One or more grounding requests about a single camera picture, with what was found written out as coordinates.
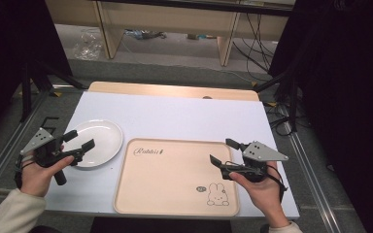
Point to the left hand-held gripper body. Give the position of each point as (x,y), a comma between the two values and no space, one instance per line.
(40,139)

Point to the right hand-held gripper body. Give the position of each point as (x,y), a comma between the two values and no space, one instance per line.
(260,153)

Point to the person's left hand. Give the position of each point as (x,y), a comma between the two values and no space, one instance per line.
(35,179)

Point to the person's right hand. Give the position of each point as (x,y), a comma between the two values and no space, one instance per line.
(265,194)

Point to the white round plate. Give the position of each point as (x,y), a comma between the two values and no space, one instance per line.
(105,139)

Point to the beige tray with rabbit print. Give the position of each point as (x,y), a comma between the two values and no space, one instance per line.
(171,181)

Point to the black metal stand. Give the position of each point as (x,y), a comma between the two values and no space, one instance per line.
(291,97)
(26,90)

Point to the white table mat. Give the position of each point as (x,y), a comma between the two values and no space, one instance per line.
(175,116)

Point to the clear plastic bag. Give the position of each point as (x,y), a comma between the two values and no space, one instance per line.
(87,43)

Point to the black curtain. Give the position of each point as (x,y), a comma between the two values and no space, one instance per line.
(346,97)
(9,48)

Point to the light wooden desk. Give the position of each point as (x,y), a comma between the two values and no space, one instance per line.
(162,17)

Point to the aluminium floor rail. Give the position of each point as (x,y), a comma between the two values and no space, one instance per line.
(314,181)
(9,142)

